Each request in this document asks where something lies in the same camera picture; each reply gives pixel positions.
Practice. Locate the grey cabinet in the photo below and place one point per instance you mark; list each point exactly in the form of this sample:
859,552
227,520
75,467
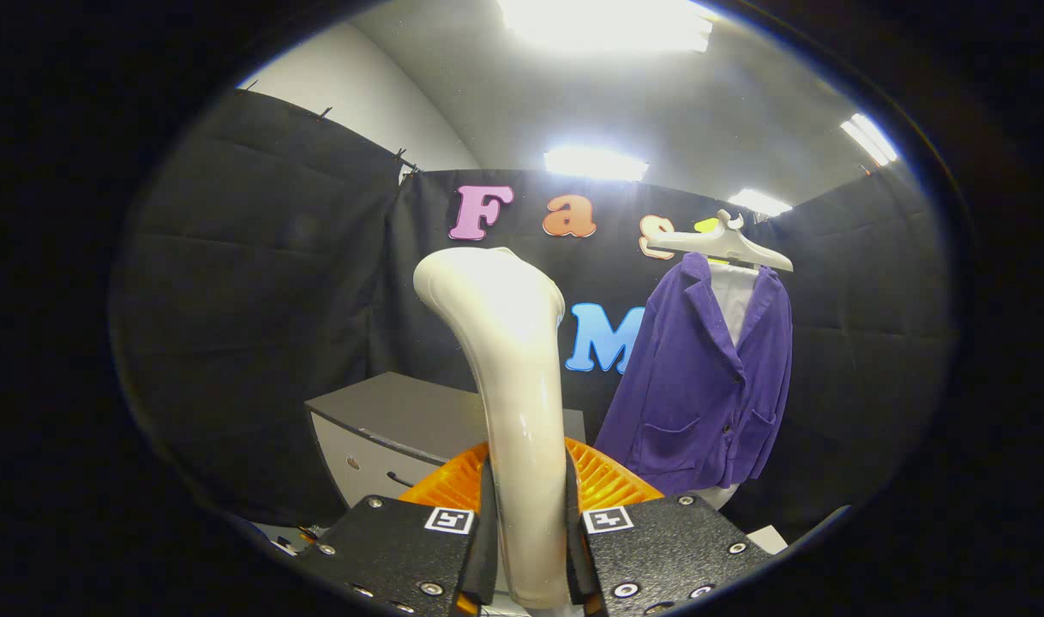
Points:
402,411

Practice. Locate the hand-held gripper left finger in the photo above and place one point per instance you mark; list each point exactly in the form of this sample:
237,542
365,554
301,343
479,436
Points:
385,548

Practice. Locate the white cloth panel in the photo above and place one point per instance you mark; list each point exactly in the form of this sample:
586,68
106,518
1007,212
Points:
732,300

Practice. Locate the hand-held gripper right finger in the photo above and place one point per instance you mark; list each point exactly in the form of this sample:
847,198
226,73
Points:
676,548

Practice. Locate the white plastic clothes hanger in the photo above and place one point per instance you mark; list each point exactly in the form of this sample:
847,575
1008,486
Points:
728,247

